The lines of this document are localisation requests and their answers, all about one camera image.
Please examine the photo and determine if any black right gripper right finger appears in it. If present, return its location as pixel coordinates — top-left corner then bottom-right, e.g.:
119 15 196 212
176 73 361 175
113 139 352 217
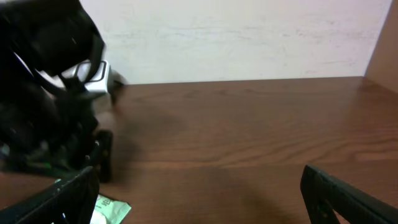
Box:
300 165 397 224

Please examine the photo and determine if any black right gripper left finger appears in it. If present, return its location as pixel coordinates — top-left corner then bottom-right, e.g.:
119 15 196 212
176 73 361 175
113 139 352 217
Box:
1 167 100 224

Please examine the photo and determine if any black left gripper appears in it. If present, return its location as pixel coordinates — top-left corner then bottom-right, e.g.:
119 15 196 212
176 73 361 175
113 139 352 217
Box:
1 93 113 183

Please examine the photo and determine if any green white wipes packet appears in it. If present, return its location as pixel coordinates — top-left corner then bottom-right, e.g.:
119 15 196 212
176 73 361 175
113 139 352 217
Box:
54 179 132 224

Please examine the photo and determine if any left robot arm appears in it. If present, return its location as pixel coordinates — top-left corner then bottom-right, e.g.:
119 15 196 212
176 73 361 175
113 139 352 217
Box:
1 1 113 182

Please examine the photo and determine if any white barcode scanner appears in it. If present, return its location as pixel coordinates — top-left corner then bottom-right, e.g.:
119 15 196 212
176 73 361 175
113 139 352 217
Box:
58 60 126 95

